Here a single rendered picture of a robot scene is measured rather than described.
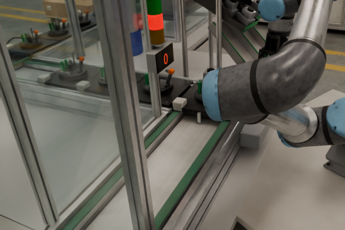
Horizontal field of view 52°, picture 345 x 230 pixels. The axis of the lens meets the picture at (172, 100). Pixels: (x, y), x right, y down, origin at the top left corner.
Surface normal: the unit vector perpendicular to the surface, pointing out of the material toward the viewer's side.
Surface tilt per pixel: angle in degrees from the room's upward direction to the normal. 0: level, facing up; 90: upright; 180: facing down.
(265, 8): 88
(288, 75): 52
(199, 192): 0
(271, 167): 0
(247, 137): 90
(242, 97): 85
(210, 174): 0
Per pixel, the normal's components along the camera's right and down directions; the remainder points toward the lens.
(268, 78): -0.44, -0.18
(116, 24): 0.89, 0.16
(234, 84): -0.64, -0.15
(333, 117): -0.51, -0.40
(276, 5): -0.53, 0.40
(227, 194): -0.07, -0.88
